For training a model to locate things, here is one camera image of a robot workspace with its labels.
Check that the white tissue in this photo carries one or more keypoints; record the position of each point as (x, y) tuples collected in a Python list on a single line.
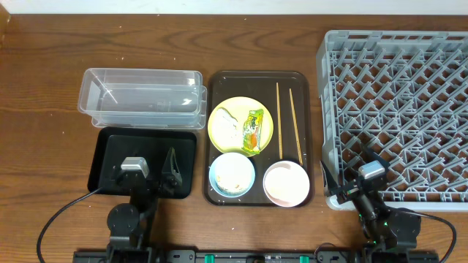
[(225, 125)]

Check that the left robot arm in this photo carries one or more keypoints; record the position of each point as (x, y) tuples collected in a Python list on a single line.
[(130, 223)]

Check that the right wooden chopstick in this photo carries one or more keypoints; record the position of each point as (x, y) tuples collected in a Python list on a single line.
[(295, 124)]

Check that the grey dishwasher rack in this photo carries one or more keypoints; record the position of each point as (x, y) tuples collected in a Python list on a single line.
[(404, 95)]

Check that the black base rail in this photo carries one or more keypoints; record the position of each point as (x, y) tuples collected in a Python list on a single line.
[(188, 256)]

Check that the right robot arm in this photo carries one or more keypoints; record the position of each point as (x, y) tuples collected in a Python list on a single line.
[(392, 232)]

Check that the left wooden chopstick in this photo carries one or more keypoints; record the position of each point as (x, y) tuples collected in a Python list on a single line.
[(279, 121)]

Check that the wooden chopstick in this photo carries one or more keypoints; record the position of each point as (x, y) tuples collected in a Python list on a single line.
[(295, 124), (279, 121)]

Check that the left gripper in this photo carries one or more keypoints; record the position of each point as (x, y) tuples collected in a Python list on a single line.
[(147, 183)]

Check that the pink bowl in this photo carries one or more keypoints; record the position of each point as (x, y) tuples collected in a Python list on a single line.
[(286, 184)]

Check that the green snack wrapper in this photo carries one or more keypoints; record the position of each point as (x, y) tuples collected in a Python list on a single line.
[(252, 131)]

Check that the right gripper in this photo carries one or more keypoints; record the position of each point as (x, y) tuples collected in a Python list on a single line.
[(333, 188)]

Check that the clear plastic waste bin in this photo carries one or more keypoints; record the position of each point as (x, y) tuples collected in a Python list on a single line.
[(144, 98)]

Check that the blue bowl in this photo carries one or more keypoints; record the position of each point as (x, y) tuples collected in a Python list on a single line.
[(211, 174)]

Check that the yellow plate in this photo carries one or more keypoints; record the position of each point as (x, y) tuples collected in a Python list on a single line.
[(239, 107)]

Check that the dark brown serving tray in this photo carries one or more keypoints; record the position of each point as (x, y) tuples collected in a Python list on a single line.
[(261, 86)]

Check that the black waste tray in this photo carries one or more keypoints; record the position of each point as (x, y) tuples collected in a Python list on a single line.
[(115, 144)]

